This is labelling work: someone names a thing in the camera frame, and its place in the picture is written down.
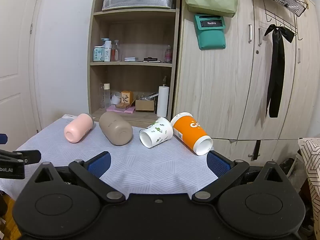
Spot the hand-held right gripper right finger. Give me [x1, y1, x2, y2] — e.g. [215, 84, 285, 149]
[192, 150, 291, 202]

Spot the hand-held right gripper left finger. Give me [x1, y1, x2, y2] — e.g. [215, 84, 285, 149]
[33, 151, 126, 203]

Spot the taupe cup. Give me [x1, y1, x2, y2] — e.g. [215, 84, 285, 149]
[99, 111, 134, 146]

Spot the pink cup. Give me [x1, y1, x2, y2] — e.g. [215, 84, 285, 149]
[64, 113, 94, 144]

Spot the orange paper cup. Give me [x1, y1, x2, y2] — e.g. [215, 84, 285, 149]
[170, 112, 214, 156]

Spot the white leaf-print paper cup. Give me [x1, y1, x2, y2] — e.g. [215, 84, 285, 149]
[139, 117, 174, 149]

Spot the white patterned tablecloth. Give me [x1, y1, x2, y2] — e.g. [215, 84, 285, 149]
[0, 115, 227, 202]

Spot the pink book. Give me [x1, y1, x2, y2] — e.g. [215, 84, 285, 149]
[106, 105, 136, 114]

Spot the clear bottle with beige lid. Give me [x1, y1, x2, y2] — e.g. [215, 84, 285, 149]
[103, 83, 111, 109]

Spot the small yellow box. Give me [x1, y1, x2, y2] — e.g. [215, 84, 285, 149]
[121, 90, 134, 104]

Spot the cardboard box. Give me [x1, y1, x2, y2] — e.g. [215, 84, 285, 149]
[135, 99, 156, 112]

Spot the white paper towel roll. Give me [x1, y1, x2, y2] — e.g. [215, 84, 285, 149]
[156, 86, 170, 118]

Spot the wooden wardrobe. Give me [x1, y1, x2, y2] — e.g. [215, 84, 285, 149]
[172, 0, 320, 157]

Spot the white door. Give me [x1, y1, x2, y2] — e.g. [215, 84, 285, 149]
[0, 0, 48, 142]

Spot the geometric patterned cushion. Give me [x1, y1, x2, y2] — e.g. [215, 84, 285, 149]
[298, 137, 320, 232]

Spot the blue and white bottle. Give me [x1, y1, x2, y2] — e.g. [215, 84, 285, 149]
[93, 46, 105, 62]

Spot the clear bottle with red liquid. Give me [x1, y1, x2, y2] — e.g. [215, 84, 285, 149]
[111, 40, 121, 62]

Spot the white pump bottle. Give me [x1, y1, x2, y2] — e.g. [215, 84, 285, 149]
[101, 38, 112, 62]

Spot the black ribbon bow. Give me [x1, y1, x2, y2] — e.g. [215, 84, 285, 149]
[264, 24, 296, 119]

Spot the pink jar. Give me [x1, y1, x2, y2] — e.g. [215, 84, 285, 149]
[164, 45, 173, 64]

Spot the teal bag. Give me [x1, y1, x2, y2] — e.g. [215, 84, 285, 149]
[194, 13, 227, 51]

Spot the wooden shelf unit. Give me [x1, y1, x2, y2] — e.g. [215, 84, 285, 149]
[87, 0, 181, 128]

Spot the black strap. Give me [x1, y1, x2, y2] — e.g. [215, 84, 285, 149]
[253, 140, 262, 161]

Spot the black wire hook rack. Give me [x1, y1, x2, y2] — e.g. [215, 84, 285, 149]
[262, 0, 304, 41]

